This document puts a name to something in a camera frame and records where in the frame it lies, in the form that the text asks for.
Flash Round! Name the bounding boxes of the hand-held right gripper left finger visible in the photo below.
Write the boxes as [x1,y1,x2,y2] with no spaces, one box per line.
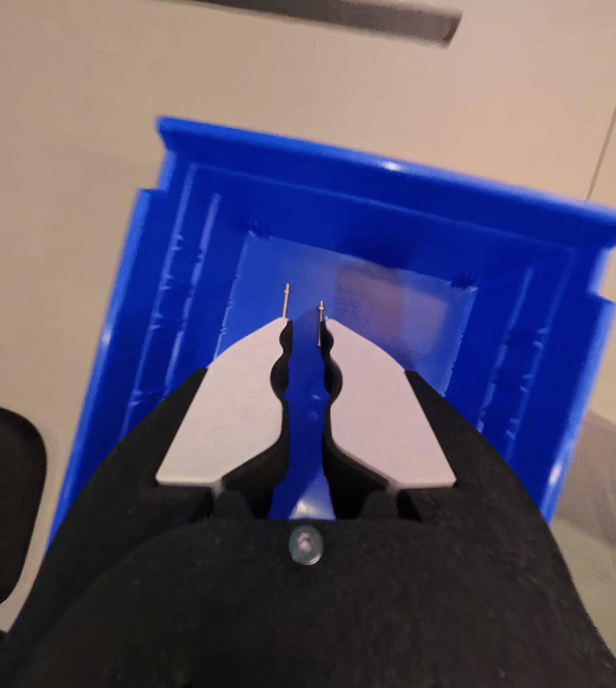
[155,317,294,520]

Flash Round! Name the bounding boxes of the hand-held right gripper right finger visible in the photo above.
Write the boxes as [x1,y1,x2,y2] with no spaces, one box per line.
[319,317,457,520]

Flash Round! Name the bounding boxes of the black tape strip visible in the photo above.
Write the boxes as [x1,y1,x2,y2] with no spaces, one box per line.
[179,0,463,48]

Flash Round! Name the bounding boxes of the blue plastic bin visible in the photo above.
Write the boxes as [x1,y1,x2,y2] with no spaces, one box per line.
[47,115,616,546]

